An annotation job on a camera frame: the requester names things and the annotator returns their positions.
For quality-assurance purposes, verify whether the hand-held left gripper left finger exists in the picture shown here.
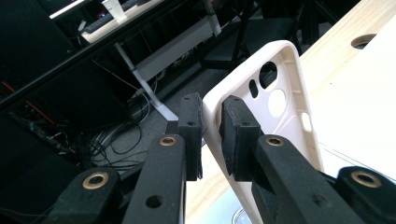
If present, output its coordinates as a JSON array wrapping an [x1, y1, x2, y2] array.
[[121, 92, 204, 224]]

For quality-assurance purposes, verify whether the black metal frame bar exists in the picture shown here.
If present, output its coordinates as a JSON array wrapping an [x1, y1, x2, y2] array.
[[0, 0, 219, 110]]

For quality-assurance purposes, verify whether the clear plastic tray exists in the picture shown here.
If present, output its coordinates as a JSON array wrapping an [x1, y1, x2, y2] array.
[[199, 186, 254, 224]]

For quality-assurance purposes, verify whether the white desk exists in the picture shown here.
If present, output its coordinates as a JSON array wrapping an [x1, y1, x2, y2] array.
[[49, 0, 222, 122]]

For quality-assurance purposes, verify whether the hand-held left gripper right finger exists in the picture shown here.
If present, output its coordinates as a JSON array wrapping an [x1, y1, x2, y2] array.
[[219, 94, 366, 224]]

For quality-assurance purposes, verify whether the tangle of black cables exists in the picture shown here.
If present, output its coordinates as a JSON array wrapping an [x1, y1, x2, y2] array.
[[78, 87, 153, 171]]

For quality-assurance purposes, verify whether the white table board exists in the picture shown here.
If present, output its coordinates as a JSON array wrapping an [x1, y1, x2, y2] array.
[[307, 13, 396, 181]]

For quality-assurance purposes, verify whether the beige phone case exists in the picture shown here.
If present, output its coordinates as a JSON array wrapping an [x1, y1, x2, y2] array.
[[202, 39, 325, 224]]

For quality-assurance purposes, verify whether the dark power strip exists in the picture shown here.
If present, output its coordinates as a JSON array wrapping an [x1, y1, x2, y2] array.
[[81, 13, 115, 35]]

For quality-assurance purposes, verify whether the black equipment case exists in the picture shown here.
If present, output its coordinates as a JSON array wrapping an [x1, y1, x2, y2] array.
[[0, 59, 132, 134]]

